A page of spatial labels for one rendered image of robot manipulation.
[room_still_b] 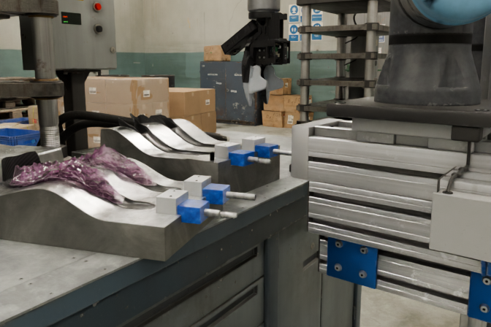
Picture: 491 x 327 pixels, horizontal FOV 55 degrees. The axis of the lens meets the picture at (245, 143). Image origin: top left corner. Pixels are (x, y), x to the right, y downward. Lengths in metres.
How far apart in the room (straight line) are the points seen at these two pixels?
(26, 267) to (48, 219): 0.09
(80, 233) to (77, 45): 1.10
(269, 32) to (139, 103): 4.01
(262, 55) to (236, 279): 0.51
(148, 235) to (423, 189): 0.41
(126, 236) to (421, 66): 0.50
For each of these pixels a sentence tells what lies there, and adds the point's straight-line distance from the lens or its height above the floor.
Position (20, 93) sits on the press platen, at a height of 1.01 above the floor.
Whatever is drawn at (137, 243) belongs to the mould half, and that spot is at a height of 0.82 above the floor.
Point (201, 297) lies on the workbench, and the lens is 1.02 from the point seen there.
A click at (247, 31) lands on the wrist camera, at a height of 1.17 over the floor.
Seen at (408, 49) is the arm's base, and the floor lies 1.11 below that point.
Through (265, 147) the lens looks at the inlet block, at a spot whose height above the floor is 0.90.
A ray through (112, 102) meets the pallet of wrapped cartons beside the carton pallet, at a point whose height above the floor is 0.68.
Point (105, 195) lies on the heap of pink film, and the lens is 0.84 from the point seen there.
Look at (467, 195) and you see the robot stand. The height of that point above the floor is 0.95.
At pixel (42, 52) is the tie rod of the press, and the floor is 1.13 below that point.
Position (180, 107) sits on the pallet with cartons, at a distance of 5.78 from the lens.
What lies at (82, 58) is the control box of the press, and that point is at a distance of 1.82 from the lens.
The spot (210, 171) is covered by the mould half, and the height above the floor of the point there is 0.87.
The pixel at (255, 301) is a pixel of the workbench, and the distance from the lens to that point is 1.21.
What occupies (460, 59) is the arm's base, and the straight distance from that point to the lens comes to 0.72.
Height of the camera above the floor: 1.10
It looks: 10 degrees down
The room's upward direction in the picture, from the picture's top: straight up
